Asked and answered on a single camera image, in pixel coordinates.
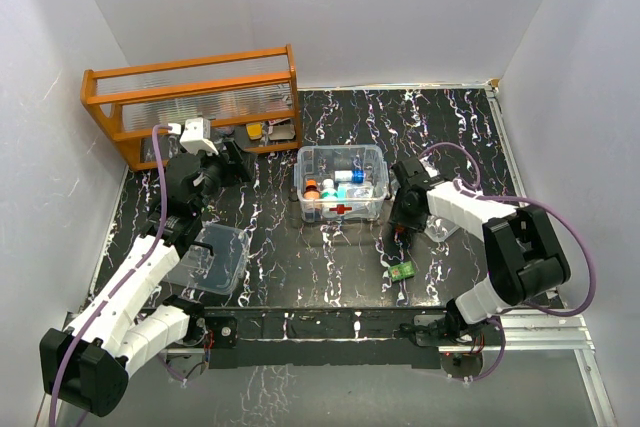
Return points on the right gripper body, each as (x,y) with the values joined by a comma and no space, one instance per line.
(403,216)

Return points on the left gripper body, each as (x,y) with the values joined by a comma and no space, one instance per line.
(212,166)

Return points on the clear divider tray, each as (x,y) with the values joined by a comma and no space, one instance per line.
(439,229)

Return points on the blue white spray can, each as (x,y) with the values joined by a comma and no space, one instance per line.
(349,176)

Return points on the clear first aid box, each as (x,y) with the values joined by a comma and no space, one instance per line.
(341,182)

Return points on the brown bottle orange cap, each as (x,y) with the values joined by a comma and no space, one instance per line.
(311,191)

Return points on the white bottle green band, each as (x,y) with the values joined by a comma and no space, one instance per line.
(328,189)

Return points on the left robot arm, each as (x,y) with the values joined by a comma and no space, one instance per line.
(90,362)

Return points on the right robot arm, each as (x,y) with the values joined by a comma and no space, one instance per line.
(524,257)

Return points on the green small packet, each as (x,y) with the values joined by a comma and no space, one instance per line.
(402,271)

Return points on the yellow item on shelf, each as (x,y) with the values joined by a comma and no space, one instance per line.
(254,131)

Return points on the cardboard box on shelf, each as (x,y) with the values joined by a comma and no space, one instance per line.
(280,130)

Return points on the orange wooden shelf rack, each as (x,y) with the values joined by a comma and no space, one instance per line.
(229,90)

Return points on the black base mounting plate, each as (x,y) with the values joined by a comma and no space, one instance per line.
(338,336)

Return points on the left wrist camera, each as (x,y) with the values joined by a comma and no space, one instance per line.
(195,137)

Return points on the clear box lid with handle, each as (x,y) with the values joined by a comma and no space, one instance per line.
(216,263)

